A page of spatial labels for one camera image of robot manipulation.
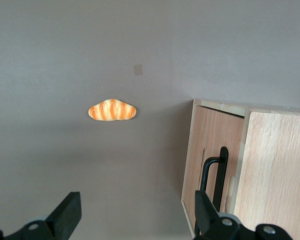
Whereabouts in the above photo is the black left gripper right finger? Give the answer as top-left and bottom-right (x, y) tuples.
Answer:
(194, 189), (255, 240)

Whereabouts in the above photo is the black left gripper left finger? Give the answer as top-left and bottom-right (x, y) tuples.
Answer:
(4, 191), (83, 240)

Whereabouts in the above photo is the black metal drawer handle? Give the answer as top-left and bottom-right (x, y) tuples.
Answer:
(200, 146), (229, 213)

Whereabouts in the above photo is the orange striped toy bread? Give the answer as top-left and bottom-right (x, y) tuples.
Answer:
(87, 99), (137, 122)

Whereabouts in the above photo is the light wooden drawer cabinet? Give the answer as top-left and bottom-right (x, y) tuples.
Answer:
(181, 98), (300, 240)

